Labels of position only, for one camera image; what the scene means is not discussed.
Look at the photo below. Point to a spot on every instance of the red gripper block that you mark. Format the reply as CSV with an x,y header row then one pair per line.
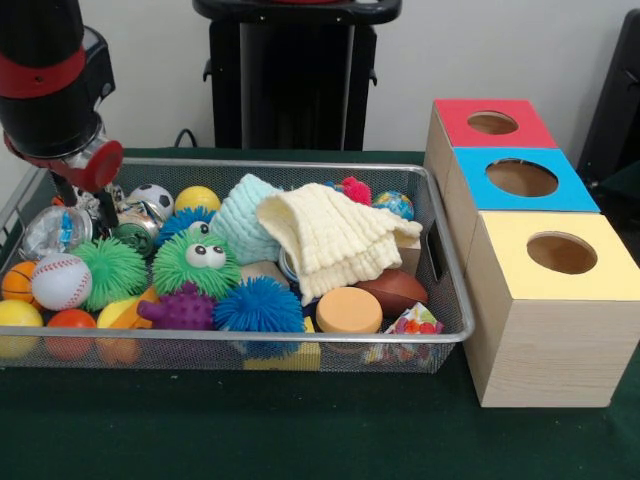
x,y
100,166

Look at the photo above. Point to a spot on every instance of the clear plastic bottle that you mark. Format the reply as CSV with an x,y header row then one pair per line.
x,y
50,232

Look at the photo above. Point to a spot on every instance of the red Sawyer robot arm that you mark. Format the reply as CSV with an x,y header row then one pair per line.
x,y
45,70

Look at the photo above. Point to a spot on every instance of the clear mesh bin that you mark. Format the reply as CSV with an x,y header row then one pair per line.
x,y
300,350

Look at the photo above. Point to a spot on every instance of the wooden box with three holes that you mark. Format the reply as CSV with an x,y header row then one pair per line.
x,y
540,330

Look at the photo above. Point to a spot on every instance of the green spiky ball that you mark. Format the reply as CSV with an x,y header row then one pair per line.
x,y
110,272

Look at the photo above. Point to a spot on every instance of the white baseball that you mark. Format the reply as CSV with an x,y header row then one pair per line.
x,y
60,282

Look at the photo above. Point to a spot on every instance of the yellow ball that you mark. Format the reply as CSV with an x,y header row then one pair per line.
x,y
198,199

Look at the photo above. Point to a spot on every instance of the green fuzzy ball with eyes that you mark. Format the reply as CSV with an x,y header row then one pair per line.
x,y
178,275

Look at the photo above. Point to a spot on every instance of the purple spiky ball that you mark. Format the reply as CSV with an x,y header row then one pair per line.
x,y
180,308

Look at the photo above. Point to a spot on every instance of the mint green knitted cloth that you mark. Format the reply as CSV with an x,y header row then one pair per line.
x,y
245,220

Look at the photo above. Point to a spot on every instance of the blue spiky ball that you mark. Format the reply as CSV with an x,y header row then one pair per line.
x,y
258,308

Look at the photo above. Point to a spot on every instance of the pale yellow knitted cloth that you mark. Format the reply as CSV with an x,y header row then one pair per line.
x,y
335,240

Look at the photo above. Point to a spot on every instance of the dark green table cloth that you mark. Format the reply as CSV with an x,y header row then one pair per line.
x,y
200,430

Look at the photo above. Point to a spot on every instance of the orange round disc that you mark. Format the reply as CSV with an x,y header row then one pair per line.
x,y
349,310

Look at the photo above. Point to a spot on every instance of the small brown football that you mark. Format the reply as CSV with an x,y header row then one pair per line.
x,y
393,292

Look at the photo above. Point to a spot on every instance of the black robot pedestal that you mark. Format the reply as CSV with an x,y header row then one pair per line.
x,y
290,90

